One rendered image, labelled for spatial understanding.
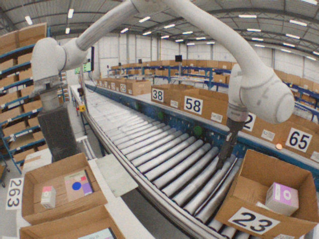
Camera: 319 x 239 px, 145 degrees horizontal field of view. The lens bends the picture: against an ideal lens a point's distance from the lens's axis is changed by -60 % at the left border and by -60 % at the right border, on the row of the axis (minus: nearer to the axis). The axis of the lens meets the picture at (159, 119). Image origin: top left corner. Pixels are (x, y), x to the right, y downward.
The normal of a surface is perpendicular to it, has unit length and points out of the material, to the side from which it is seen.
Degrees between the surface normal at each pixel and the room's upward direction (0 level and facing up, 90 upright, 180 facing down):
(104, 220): 0
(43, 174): 89
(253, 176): 89
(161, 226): 0
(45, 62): 92
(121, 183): 0
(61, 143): 90
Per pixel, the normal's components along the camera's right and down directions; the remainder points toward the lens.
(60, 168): 0.66, 0.28
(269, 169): -0.68, 0.28
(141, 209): 0.00, -0.92
